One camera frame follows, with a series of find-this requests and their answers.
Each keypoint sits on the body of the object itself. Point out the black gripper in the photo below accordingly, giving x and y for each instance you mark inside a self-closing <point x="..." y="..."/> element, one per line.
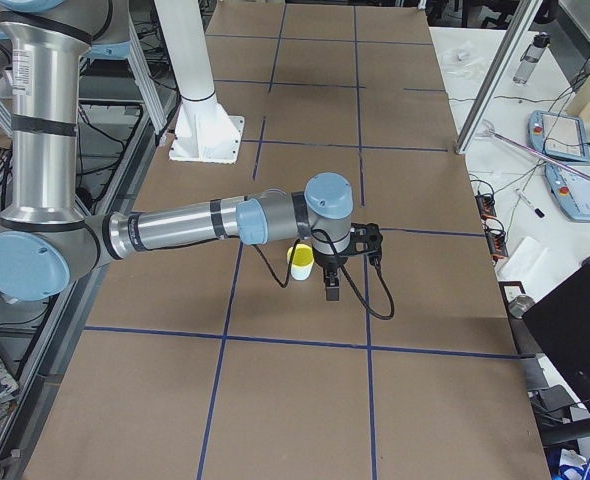
<point x="329" y="262"/>

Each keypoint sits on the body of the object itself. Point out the yellow plastic cup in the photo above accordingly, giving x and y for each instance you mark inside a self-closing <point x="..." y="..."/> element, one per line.
<point x="300" y="256"/>

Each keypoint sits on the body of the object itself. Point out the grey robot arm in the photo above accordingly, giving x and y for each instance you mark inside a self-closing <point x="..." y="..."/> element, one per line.
<point x="46" y="242"/>

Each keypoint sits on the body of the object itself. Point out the light green plastic cup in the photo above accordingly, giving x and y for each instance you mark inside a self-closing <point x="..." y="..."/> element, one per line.
<point x="300" y="272"/>

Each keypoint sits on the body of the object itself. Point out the orange black connector strip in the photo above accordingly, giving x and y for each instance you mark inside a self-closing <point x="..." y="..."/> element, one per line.
<point x="494" y="230"/>

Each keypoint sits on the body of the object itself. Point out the white folded paper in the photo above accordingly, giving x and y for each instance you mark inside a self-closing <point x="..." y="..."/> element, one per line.
<point x="523" y="260"/>

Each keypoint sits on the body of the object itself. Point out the black marker pen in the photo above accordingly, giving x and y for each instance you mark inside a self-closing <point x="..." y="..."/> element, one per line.
<point x="522" y="196"/>

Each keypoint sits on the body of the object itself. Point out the black computer monitor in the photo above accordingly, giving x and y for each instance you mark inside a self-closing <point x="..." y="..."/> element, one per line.
<point x="560" y="325"/>

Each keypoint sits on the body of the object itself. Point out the lower teach pendant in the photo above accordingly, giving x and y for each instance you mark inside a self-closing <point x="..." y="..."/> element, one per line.
<point x="571" y="192"/>

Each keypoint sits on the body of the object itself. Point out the teach pendant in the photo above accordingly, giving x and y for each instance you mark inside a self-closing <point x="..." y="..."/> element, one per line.
<point x="571" y="192"/>
<point x="558" y="136"/>

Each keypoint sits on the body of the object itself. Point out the upper teach pendant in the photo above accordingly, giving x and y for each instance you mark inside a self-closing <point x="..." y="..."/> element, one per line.
<point x="558" y="136"/>

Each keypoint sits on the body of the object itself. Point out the clear water bottle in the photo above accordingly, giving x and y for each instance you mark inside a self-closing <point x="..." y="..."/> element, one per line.
<point x="531" y="57"/>

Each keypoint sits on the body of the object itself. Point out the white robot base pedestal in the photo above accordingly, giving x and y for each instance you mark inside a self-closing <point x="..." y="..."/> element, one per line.
<point x="204" y="131"/>

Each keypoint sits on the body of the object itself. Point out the green handled reacher grabber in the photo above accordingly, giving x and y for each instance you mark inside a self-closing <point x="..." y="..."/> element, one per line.
<point x="487" y="130"/>

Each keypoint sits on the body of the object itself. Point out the aluminium frame post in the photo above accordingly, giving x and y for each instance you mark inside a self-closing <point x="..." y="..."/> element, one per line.
<point x="522" y="19"/>

